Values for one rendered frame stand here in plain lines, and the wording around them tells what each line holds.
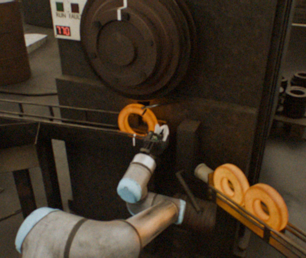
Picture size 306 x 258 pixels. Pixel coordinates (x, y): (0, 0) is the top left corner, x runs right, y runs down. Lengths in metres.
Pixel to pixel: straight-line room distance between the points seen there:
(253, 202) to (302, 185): 1.42
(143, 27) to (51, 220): 0.70
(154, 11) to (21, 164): 0.86
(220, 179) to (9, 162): 0.93
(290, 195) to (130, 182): 1.43
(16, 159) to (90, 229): 0.91
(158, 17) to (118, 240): 0.76
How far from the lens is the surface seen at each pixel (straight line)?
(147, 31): 1.20
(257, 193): 1.14
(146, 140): 1.34
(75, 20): 1.62
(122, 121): 1.52
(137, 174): 1.25
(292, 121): 3.05
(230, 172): 1.20
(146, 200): 1.33
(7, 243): 2.14
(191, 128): 1.38
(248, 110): 1.40
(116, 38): 1.26
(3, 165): 1.64
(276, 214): 1.11
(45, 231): 0.83
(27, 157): 1.64
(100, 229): 0.80
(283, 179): 2.57
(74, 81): 1.69
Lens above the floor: 1.47
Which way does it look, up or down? 29 degrees down
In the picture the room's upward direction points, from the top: straight up
